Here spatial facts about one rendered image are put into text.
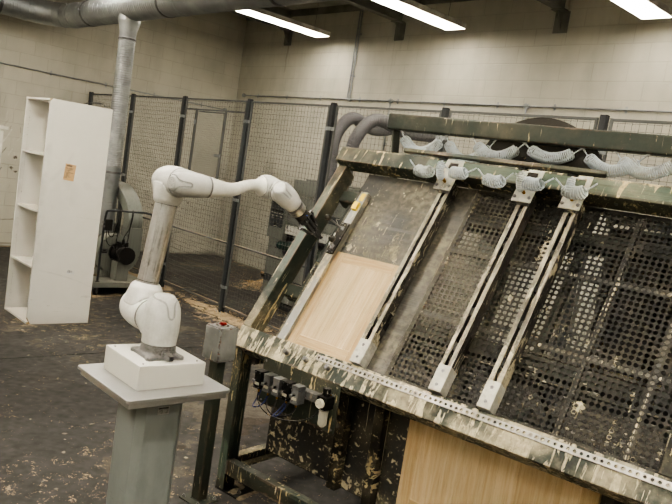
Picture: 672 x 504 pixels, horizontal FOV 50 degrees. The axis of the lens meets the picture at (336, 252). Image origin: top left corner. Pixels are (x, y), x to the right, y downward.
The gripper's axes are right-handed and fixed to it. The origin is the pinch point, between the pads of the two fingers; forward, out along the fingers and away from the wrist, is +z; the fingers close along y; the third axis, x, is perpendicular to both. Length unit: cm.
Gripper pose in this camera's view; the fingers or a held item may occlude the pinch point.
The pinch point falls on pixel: (317, 234)
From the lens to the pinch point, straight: 378.3
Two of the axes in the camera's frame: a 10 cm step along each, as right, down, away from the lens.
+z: 4.4, 5.5, 7.1
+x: 7.7, 1.8, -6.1
